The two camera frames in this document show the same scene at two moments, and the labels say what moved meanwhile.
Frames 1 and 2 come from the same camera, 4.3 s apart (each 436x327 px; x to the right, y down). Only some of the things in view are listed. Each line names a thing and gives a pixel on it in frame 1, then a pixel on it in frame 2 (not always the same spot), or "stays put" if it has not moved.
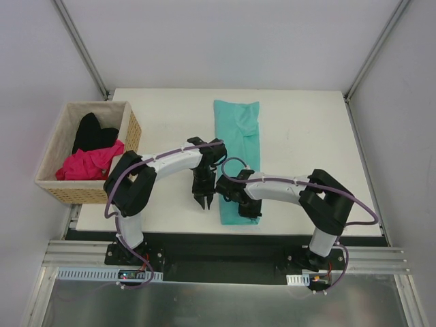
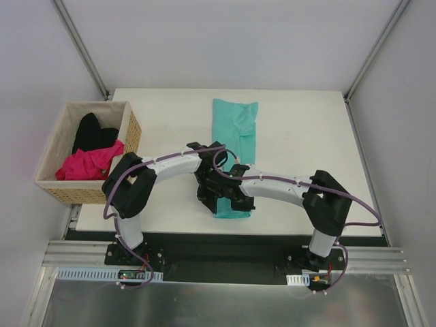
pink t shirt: (90, 165) stays put
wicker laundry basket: (118, 115) stays put
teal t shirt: (229, 214) to (234, 127)
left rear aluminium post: (82, 48) stays put
